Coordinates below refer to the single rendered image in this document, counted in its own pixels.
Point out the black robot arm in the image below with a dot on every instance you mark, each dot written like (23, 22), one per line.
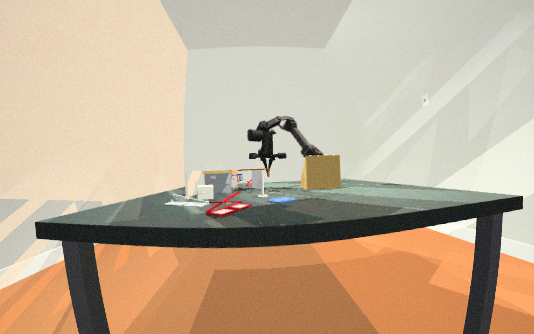
(263, 133)

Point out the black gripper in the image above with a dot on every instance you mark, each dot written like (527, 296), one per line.
(267, 152)

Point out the long white flat bar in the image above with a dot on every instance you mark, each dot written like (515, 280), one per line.
(192, 180)

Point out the white block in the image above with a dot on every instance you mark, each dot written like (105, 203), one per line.
(208, 192)

